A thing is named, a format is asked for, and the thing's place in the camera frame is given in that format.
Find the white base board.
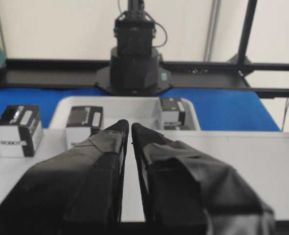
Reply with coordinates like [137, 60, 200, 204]
[0, 127, 289, 224]

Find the blue table cloth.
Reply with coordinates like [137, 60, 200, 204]
[0, 88, 280, 131]

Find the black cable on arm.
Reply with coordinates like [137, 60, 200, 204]
[152, 21, 169, 48]

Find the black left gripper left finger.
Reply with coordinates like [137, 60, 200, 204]
[0, 119, 129, 227]

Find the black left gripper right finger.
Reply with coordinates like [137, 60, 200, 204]
[132, 123, 275, 235]

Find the white plastic tray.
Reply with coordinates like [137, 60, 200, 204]
[48, 95, 201, 132]

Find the black aluminium frame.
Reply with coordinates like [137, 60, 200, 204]
[0, 0, 289, 98]

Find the black white box in tray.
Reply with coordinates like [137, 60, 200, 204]
[158, 97, 186, 129]

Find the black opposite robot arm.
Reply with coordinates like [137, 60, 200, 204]
[0, 0, 275, 235]

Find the black white box on base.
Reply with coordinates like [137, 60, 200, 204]
[0, 104, 43, 158]

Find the black white box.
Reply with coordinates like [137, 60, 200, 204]
[158, 97, 186, 129]
[0, 104, 43, 158]
[66, 106, 104, 149]

